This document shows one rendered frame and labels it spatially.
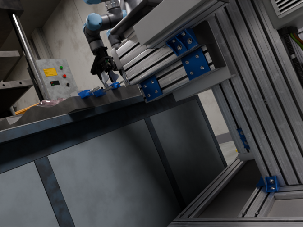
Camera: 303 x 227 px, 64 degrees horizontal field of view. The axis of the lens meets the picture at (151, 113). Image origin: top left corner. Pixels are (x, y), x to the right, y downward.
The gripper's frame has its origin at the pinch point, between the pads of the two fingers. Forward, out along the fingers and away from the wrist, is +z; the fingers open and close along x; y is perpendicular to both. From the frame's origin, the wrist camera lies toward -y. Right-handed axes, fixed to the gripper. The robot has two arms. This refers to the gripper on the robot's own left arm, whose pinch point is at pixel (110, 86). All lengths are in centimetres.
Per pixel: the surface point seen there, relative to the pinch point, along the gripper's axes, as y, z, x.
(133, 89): 2.2, 4.9, 13.9
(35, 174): 4, 28, -54
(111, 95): 2.2, 5.7, -3.8
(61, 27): -303, -225, 221
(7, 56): -82, -59, -8
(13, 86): -79, -34, -13
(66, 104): 9.9, 6.9, -35.8
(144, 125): 4.0, 26.8, 9.5
